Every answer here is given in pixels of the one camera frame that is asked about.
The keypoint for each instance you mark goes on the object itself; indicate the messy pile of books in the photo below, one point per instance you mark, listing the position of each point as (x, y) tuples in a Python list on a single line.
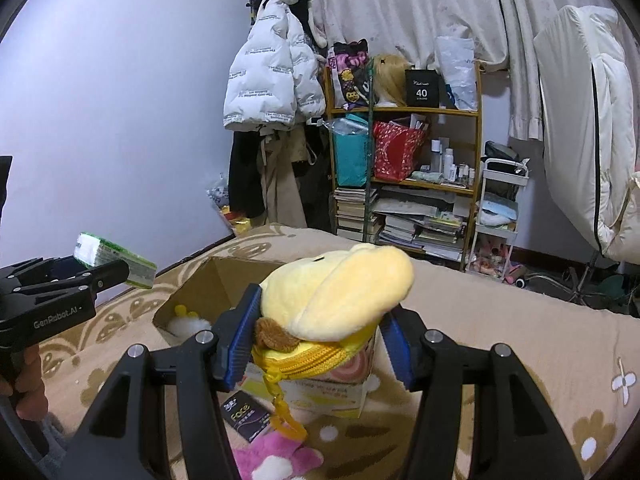
[(425, 230)]

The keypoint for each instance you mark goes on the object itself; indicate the white puffer jacket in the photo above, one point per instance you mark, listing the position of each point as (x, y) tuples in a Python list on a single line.
[(270, 70)]

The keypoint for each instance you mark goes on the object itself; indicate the row of cosmetic bottles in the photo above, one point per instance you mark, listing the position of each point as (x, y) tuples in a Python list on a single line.
[(450, 162)]

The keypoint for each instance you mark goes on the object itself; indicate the black printed packet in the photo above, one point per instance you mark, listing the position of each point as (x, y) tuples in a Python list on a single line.
[(247, 417)]

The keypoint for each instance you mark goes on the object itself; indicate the white trolley cart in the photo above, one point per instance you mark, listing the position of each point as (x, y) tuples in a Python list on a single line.
[(495, 240)]

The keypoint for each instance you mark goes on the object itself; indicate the pale floral curtain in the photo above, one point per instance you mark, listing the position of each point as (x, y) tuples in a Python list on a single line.
[(425, 0)]

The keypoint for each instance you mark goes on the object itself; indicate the dark hanging garment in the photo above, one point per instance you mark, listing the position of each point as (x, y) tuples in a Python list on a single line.
[(317, 185)]

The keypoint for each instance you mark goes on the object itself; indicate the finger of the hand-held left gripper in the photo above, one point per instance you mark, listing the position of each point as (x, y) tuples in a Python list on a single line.
[(100, 275), (35, 269)]

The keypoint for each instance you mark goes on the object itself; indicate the wooden shelf rack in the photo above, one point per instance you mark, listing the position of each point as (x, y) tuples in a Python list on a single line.
[(425, 110)]

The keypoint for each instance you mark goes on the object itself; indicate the green pole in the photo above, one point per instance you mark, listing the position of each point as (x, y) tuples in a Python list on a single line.
[(369, 160)]

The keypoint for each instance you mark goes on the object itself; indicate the black pink patterned bag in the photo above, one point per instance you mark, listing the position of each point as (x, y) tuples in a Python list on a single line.
[(350, 72)]

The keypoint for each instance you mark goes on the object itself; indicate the green round object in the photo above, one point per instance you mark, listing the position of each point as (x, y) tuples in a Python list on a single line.
[(611, 290)]

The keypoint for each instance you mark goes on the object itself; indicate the beige hanging coat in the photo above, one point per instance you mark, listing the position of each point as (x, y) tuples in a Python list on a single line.
[(285, 180)]

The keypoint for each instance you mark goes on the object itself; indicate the yellow red packets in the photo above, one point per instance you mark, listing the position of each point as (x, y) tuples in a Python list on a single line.
[(235, 220)]

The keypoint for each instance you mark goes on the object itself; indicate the pink plush toy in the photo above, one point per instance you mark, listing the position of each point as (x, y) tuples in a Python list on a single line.
[(270, 462)]

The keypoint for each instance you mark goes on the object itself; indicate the light blue cloth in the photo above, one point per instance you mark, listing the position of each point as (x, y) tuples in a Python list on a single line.
[(497, 209)]

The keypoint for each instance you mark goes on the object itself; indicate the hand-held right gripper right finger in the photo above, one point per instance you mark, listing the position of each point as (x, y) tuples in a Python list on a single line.
[(400, 355)]

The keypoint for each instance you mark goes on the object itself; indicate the green tissue pack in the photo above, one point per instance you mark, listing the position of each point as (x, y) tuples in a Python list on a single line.
[(115, 255)]

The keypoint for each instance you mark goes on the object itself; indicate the cream padded chair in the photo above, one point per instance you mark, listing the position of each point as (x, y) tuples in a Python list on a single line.
[(570, 125)]

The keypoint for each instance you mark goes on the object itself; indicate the clear plastic bag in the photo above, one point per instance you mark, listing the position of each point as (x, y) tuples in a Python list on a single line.
[(457, 72)]

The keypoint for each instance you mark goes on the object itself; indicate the teal gift bag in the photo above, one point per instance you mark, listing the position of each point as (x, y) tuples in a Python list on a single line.
[(350, 157)]

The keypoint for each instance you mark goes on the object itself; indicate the black box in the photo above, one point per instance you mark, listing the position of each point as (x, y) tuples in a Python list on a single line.
[(421, 87)]

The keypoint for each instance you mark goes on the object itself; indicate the red gift bag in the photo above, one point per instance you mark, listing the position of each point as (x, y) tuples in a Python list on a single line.
[(397, 152)]

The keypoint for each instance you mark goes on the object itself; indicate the white plush toy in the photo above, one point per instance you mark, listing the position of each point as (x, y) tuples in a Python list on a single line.
[(187, 325)]

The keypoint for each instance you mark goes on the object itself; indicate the crumpled plastic bag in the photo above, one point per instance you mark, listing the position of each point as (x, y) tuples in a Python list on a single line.
[(219, 191)]

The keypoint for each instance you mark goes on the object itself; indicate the folded green cloth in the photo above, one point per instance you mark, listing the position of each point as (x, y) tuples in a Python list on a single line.
[(427, 176)]

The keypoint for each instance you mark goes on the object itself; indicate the grey fleece clothing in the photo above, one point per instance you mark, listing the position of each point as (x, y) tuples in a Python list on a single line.
[(57, 435)]

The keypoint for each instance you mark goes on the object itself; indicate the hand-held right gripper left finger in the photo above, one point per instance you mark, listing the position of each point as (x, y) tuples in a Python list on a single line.
[(240, 340)]

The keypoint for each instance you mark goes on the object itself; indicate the yellow duck plush pouch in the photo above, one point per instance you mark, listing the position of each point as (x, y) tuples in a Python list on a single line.
[(340, 290)]

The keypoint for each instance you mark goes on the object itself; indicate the cardboard box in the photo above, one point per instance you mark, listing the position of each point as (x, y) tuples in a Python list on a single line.
[(200, 285)]

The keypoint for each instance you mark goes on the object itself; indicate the black hanging coat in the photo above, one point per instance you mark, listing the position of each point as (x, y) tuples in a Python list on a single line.
[(246, 175)]

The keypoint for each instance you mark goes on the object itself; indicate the pink items on floor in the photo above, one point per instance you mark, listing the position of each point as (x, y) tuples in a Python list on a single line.
[(500, 262)]

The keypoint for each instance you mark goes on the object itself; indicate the blonde wig on stand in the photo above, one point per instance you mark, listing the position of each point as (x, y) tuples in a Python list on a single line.
[(390, 77)]

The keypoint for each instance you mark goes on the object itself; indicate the person's left hand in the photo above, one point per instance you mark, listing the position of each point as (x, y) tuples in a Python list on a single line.
[(31, 385)]

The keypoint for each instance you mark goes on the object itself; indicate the tall stack of books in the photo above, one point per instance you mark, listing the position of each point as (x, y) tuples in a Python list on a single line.
[(352, 212)]

